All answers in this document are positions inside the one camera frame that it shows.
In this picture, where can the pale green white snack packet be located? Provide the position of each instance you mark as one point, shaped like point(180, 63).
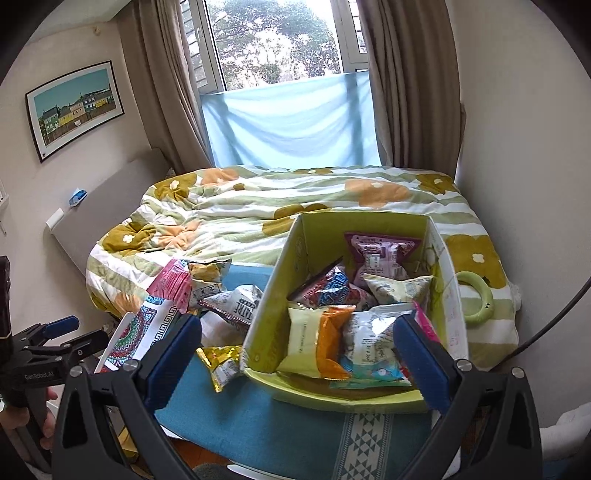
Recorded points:
point(397, 288)

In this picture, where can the grey white pyramid snack packet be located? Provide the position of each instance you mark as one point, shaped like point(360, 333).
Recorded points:
point(240, 302)

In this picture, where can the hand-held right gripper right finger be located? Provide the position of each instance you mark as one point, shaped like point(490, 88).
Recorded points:
point(418, 360)

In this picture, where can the beige yellow chip packet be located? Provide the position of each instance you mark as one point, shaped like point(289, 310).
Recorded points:
point(207, 272)

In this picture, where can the red blue snack packet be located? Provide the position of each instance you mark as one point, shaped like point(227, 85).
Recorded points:
point(332, 288)

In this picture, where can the floral striped blanket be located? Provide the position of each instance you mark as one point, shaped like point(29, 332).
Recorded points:
point(240, 203)

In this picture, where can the grey headboard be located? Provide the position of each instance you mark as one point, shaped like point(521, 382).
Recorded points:
point(101, 207)

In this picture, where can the gold yellow snack packet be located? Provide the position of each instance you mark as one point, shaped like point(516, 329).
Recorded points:
point(221, 364)

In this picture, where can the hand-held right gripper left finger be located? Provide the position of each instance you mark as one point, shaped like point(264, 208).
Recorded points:
point(178, 355)

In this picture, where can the light blue window cloth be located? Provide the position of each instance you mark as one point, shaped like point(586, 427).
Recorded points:
point(291, 120)

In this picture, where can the light blue snack packet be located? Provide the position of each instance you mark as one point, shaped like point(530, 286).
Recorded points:
point(369, 376)

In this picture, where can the person's left hand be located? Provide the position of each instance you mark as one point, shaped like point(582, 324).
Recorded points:
point(50, 415)

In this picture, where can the brown curtain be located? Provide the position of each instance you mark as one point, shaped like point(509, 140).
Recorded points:
point(171, 83)
point(415, 92)

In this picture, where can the pale pink snack packet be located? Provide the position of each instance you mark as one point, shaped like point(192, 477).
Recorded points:
point(427, 325)

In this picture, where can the green cardboard box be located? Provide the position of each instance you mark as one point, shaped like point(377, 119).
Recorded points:
point(272, 295)

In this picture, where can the framed wall picture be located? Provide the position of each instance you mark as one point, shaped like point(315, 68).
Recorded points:
point(76, 108)

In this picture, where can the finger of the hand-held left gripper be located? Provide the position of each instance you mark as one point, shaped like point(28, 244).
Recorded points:
point(92, 339)
point(64, 323)

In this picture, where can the magenta snack packet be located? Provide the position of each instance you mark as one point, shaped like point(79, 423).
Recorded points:
point(378, 254)

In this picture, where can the window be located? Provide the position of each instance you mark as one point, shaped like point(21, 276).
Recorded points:
point(272, 41)

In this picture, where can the small blue object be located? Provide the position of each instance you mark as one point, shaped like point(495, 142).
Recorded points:
point(77, 197)

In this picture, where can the small white block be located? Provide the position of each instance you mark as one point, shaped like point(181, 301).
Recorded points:
point(54, 218)

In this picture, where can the plain white snack packet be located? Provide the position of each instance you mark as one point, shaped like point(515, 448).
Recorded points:
point(221, 332)

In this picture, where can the mandala patterned cloth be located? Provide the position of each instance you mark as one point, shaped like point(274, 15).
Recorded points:
point(147, 327)

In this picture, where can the teal table mat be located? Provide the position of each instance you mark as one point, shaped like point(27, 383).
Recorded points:
point(258, 424)

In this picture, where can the cream orange snack packet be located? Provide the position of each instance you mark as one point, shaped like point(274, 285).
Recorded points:
point(309, 341)

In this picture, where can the black lamp stand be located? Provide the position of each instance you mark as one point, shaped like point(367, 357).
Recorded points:
point(540, 334)

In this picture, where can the pink red-print snack packet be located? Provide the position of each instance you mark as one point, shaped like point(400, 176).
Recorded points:
point(173, 284)

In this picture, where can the silver white snack packet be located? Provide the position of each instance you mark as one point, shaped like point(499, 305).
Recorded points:
point(369, 337)

